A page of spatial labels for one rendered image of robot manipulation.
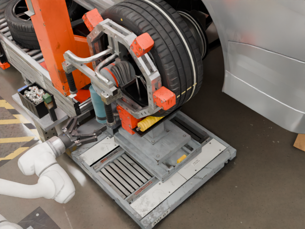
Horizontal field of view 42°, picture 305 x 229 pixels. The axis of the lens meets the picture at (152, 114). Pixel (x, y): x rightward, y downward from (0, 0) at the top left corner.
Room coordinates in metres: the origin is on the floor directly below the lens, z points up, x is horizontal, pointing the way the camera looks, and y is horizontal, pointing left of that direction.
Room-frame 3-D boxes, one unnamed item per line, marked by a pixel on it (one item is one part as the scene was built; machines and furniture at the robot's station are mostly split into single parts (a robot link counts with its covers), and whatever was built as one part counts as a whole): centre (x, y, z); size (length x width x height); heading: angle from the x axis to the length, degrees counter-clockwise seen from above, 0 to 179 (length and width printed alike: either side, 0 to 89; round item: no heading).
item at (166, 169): (1.78, -0.01, 0.13); 0.50 x 0.36 x 0.10; 38
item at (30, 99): (1.91, 0.72, 0.51); 0.20 x 0.14 x 0.13; 42
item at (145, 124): (1.66, -0.02, 0.51); 0.29 x 0.06 x 0.06; 128
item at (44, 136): (1.95, 0.76, 0.21); 0.10 x 0.10 x 0.42; 38
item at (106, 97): (1.43, 0.19, 0.93); 0.09 x 0.05 x 0.05; 128
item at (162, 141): (1.80, 0.00, 0.32); 0.40 x 0.30 x 0.28; 38
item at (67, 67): (1.70, 0.40, 0.93); 0.09 x 0.05 x 0.05; 128
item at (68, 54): (1.69, 0.29, 1.03); 0.19 x 0.18 x 0.11; 128
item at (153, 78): (1.69, 0.13, 0.85); 0.54 x 0.07 x 0.54; 38
